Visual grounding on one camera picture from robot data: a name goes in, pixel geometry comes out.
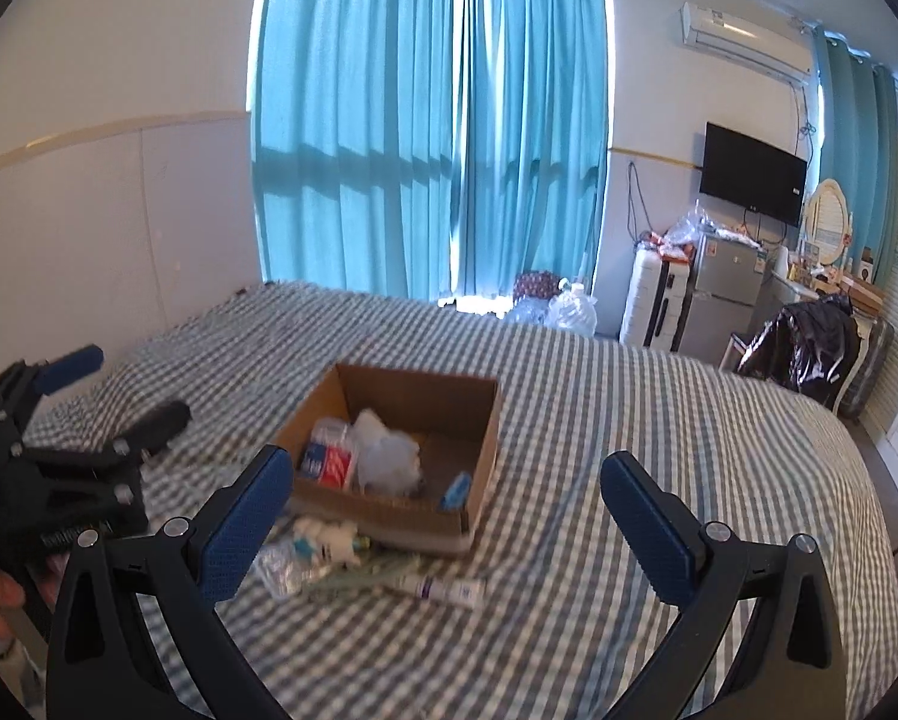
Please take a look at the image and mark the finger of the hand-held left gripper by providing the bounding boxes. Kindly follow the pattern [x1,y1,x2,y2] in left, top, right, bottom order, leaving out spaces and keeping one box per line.
[0,344,106,460]
[20,400,193,482]

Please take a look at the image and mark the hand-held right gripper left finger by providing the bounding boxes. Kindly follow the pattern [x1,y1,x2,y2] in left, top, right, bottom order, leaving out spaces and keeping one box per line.
[46,445,295,720]

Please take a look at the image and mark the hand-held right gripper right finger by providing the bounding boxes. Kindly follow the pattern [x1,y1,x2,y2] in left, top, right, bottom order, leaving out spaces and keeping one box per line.
[600,451,849,720]

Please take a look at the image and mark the brown cardboard box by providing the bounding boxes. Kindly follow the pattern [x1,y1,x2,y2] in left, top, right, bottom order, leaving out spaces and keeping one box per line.
[276,362,502,557]

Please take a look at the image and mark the small white bottles pack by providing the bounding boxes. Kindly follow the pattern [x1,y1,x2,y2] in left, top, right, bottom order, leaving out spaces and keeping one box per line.
[293,517,365,565]

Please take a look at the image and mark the red and white packet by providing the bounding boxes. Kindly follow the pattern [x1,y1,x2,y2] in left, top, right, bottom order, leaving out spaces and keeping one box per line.
[299,418,361,490]

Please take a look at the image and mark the green flat packet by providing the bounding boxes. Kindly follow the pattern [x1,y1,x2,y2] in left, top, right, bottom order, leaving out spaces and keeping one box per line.
[306,551,421,592]

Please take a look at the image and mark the checked bed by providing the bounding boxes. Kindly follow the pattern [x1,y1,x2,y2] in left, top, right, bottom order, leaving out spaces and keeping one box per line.
[21,281,898,720]

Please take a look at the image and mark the clear plastic bag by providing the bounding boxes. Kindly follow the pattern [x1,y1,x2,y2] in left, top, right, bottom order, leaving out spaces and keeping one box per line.
[353,409,429,497]

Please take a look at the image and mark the small blue packet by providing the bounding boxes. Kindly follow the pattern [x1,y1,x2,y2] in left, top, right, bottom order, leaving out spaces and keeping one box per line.
[439,470,474,513]

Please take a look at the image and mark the white tube with purple print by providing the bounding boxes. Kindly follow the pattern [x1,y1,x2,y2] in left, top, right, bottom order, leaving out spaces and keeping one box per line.
[383,570,489,610]

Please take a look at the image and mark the white suitcase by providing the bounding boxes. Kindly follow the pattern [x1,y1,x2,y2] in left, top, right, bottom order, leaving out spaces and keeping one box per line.
[618,246,699,353]

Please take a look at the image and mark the large clear water jug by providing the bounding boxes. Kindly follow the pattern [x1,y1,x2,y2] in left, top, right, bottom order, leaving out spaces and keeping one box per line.
[546,280,599,339]

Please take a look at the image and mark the black jacket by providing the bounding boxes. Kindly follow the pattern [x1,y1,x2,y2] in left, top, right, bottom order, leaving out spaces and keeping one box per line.
[737,295,863,396]

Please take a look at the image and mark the clear plastic jug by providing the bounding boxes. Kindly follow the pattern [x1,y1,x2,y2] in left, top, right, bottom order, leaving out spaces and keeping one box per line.
[504,296,555,328]

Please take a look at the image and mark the grey refrigerator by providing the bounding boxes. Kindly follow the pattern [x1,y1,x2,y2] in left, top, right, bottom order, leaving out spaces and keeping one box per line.
[675,229,766,362]

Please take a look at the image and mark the dark red patterned bag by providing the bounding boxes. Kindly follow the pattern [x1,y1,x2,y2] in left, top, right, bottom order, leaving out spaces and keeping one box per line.
[512,270,567,302]

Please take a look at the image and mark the white chair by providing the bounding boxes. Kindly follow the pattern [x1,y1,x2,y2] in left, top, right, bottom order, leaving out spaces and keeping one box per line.
[722,307,872,415]

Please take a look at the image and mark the suitcase with clear cover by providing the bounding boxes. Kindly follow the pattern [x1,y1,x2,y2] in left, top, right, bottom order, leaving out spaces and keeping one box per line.
[839,313,897,422]

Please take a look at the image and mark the cluttered dressing table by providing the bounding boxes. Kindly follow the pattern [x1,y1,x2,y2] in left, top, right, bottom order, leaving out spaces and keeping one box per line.
[762,244,888,331]

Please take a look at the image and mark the plastic bags on refrigerator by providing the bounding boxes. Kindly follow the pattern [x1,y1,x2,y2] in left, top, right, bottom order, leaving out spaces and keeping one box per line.
[647,199,763,260]

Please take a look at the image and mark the wide blue curtain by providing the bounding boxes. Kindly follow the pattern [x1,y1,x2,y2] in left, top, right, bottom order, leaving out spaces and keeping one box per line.
[249,0,459,308]

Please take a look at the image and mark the white oval mirror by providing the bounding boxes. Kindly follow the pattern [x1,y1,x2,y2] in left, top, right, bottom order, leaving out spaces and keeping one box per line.
[801,178,850,268]

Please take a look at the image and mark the narrow blue curtain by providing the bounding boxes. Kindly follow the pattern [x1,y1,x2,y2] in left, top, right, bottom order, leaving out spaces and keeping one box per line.
[450,0,612,318]

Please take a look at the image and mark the blue curtain with eyelets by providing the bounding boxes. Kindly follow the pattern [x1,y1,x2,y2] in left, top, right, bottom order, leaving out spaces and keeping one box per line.
[809,25,898,275]

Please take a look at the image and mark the white air conditioner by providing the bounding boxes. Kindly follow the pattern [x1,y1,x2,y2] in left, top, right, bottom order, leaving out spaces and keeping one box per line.
[678,0,815,88]

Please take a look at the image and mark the black wall cable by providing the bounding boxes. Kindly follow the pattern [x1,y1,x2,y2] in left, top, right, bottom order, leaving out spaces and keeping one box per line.
[626,158,646,242]

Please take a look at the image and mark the black wall television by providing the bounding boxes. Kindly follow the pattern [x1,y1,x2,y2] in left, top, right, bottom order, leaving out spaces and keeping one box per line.
[698,121,809,228]

